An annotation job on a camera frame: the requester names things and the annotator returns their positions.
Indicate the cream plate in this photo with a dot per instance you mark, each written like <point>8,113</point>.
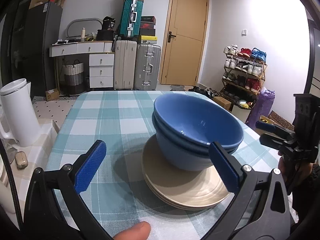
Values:
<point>189,190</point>
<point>154,163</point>

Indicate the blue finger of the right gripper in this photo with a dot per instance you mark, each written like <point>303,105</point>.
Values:
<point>271,128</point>

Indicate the white tall kettle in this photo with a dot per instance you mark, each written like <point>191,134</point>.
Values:
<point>23,124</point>

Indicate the white drawer desk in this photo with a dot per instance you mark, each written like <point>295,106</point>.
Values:
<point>100,60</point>

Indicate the small brown cardboard box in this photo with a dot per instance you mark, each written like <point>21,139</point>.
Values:
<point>222,102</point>

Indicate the black refrigerator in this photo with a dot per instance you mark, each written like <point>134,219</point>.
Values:
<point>26,38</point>

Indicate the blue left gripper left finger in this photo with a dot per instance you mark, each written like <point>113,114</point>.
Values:
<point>86,166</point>

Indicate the patterned floor rug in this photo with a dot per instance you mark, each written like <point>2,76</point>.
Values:
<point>55,110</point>

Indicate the silver suitcase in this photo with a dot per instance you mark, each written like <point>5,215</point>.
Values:
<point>147,66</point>

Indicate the woven laundry basket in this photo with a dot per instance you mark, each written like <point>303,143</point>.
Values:
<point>74,77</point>

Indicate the open cardboard box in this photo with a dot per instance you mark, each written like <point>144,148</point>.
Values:
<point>277,120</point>

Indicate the small beige case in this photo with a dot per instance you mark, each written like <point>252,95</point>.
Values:
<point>21,160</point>

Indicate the wooden door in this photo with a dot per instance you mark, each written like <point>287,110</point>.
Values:
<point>183,42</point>

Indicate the teal suitcase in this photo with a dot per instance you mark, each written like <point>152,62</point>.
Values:
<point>130,18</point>

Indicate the wooden shoe rack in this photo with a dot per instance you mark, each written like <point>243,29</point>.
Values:
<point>244,75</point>

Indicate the purple rolled mat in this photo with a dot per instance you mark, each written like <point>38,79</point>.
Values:
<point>262,106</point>

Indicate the right hand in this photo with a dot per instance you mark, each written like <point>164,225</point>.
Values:
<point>288,171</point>

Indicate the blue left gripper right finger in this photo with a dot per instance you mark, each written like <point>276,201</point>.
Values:
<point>228,168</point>

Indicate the left hand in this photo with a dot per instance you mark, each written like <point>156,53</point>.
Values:
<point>140,231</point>

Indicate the beige suitcase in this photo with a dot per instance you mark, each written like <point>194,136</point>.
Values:
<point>124,64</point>

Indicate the stacked shoe boxes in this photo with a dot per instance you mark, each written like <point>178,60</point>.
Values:
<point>147,30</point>

